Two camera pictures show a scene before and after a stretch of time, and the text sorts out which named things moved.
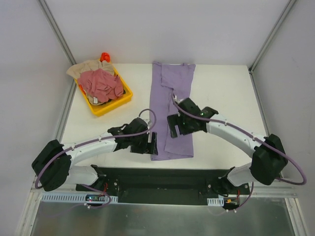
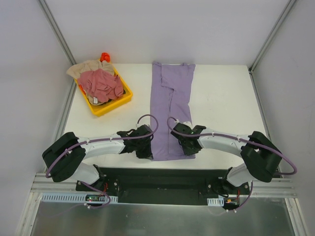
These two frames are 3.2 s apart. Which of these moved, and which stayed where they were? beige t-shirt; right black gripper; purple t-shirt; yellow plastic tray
Moved: right black gripper
Stayed: purple t-shirt; beige t-shirt; yellow plastic tray
